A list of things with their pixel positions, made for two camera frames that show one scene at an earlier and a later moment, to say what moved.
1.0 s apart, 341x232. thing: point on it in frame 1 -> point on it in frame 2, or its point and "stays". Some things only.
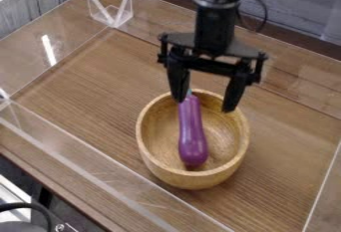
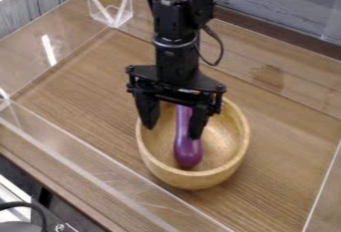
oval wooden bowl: x=157 y=139 stays
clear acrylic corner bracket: x=111 y=15 stays
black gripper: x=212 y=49 -> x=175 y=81
